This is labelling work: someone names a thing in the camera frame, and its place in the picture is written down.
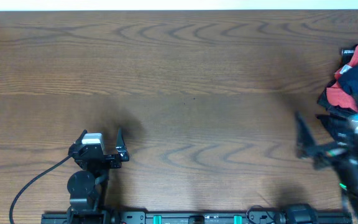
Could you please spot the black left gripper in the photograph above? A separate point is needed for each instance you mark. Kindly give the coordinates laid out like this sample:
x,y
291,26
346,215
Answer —
x,y
115,163

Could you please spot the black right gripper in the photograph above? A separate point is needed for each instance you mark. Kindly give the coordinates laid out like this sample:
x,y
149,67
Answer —
x,y
306,142

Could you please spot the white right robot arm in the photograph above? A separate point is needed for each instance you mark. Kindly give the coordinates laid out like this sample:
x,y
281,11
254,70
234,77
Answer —
x,y
349,194

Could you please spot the dark navy garment under pile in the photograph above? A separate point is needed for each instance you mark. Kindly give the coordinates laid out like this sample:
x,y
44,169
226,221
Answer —
x,y
335,121

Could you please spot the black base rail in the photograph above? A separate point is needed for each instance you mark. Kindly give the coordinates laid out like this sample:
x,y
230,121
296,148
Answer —
x,y
293,214

